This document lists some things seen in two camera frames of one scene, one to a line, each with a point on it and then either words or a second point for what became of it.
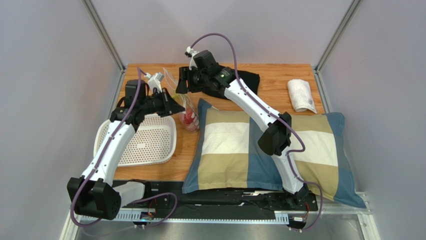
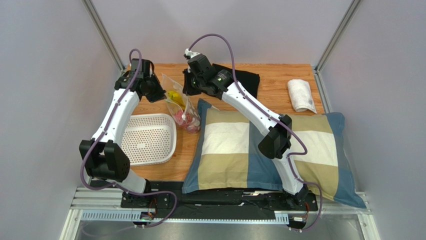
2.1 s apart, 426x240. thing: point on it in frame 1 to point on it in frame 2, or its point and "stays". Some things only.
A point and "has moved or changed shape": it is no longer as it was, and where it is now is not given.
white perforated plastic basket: x=153 y=142 stays
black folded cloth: x=251 y=80 stays
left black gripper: x=170 y=106 to x=159 y=94
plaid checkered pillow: x=224 y=154 stays
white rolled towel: x=300 y=95 stays
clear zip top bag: x=189 y=117 has moved or changed shape
